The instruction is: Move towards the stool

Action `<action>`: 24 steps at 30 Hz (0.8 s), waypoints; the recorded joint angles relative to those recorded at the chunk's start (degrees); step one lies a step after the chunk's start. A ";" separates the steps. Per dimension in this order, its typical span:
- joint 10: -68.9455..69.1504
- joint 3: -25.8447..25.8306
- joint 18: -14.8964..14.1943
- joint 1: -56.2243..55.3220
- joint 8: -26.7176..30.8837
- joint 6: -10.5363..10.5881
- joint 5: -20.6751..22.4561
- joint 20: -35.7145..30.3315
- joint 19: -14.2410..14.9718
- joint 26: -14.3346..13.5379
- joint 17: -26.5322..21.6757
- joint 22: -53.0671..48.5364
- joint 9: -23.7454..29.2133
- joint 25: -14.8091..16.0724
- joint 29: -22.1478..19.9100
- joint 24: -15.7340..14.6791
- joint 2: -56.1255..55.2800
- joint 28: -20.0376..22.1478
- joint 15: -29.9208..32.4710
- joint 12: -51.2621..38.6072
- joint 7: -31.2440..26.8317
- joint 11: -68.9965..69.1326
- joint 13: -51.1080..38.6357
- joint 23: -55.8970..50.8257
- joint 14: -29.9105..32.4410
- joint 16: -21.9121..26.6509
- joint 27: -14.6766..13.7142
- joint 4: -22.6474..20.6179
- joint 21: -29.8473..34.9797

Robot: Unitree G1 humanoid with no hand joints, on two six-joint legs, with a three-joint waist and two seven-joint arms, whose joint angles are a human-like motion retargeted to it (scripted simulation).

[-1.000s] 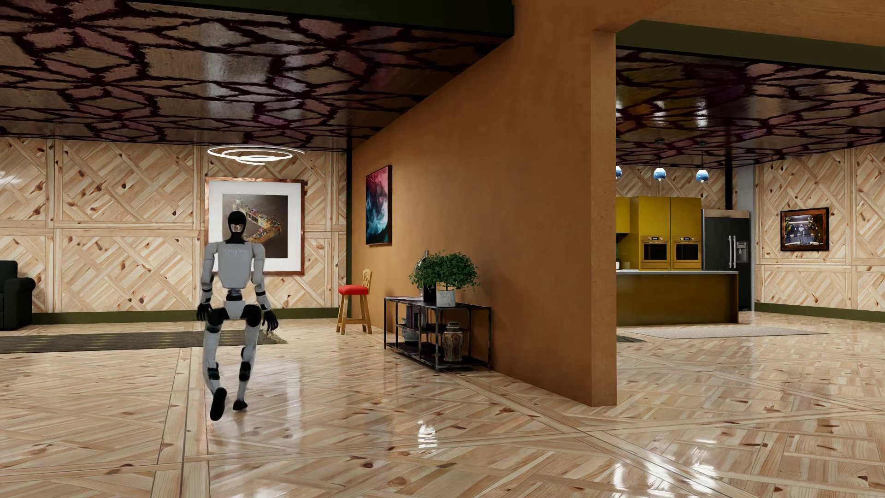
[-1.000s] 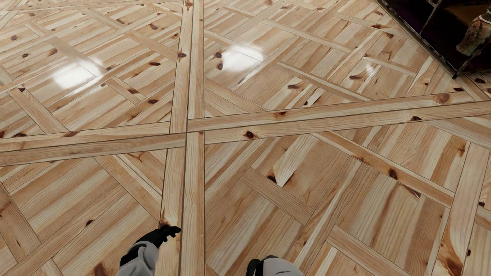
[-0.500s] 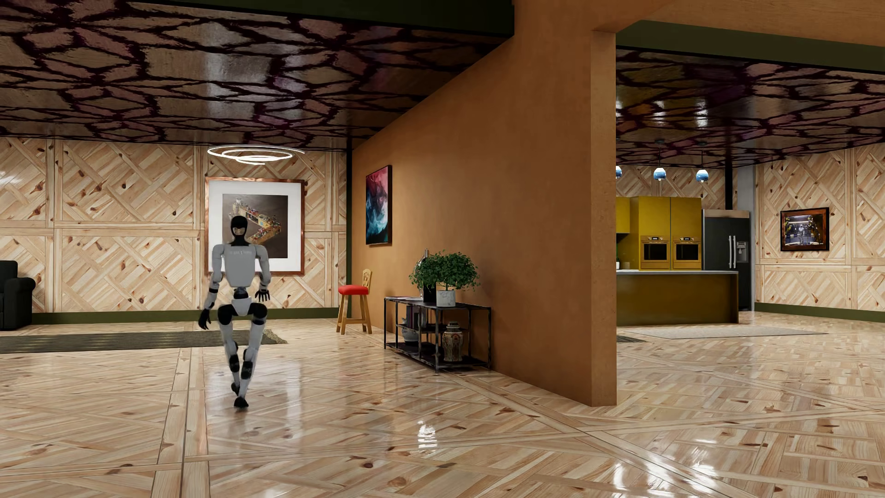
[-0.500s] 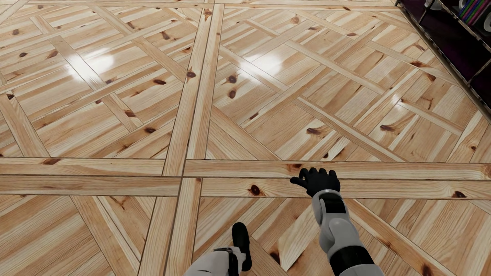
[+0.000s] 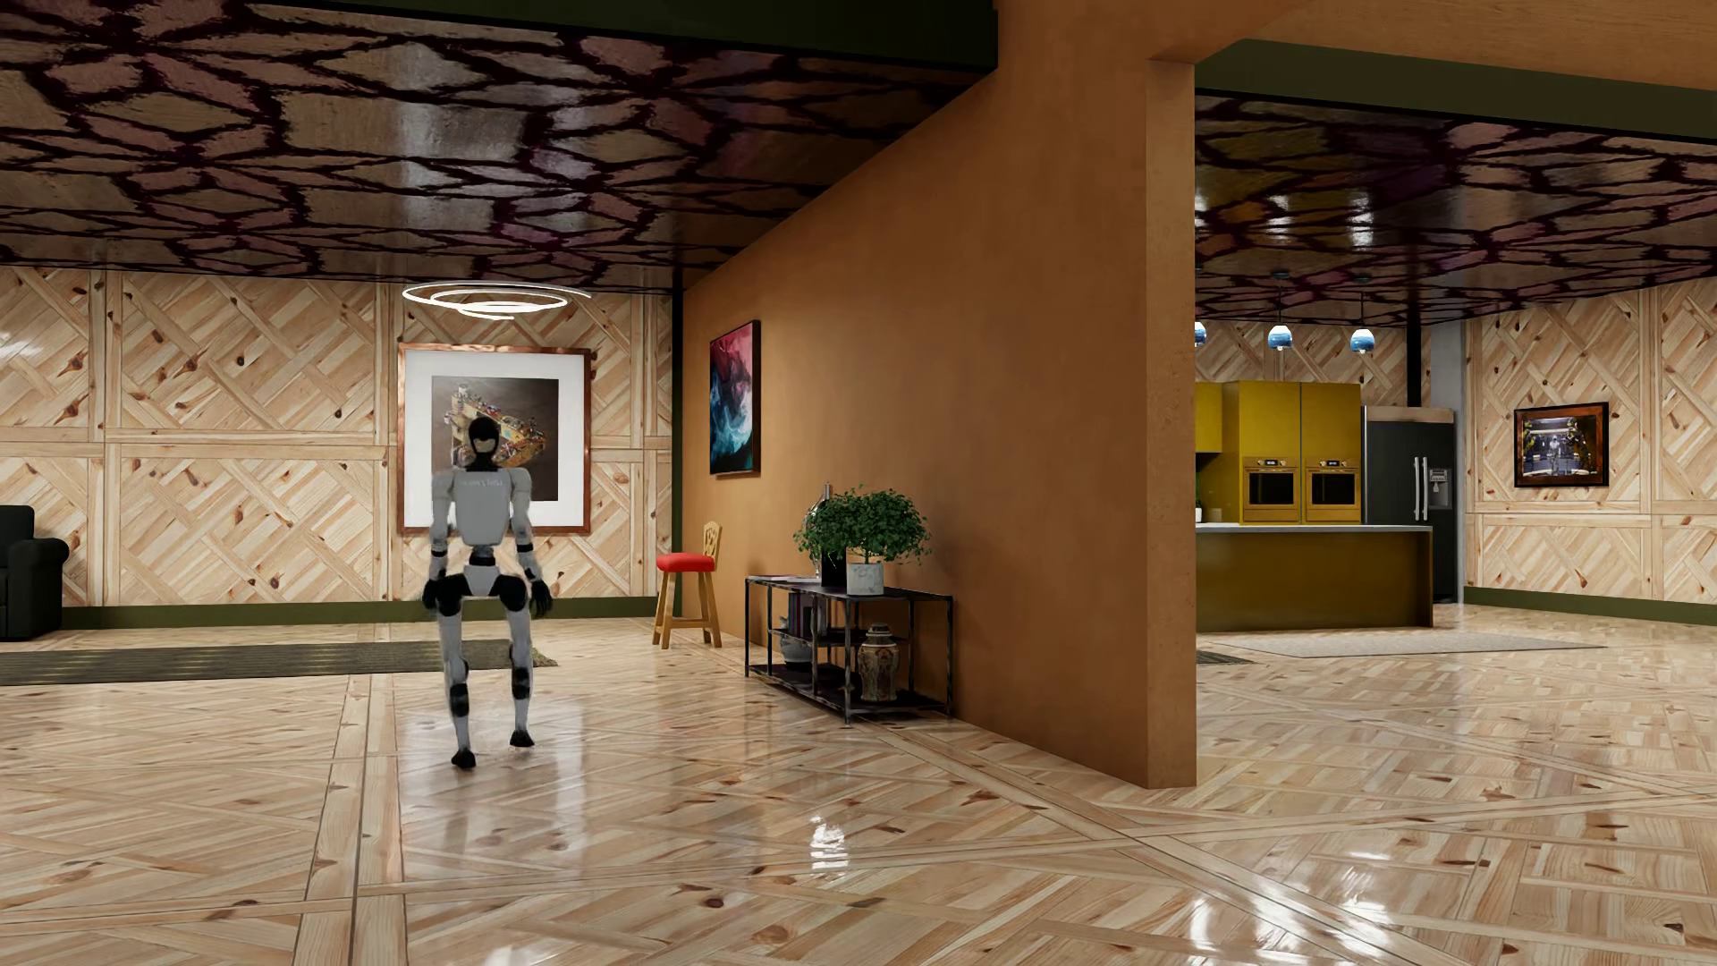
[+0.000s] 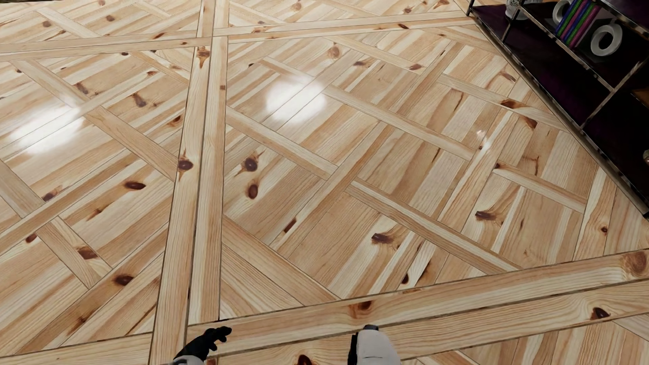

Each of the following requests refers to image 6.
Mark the blue book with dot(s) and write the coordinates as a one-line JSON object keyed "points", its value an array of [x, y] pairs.
{"points": [[565, 18]]}

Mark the green book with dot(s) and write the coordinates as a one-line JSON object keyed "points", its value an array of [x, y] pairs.
{"points": [[572, 21]]}

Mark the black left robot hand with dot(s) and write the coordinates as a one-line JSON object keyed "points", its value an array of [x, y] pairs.
{"points": [[204, 342]]}

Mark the dark metal-framed shelving unit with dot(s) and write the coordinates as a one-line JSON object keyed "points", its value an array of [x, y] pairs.
{"points": [[547, 61]]}

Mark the purple book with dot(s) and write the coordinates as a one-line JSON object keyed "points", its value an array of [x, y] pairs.
{"points": [[587, 29]]}

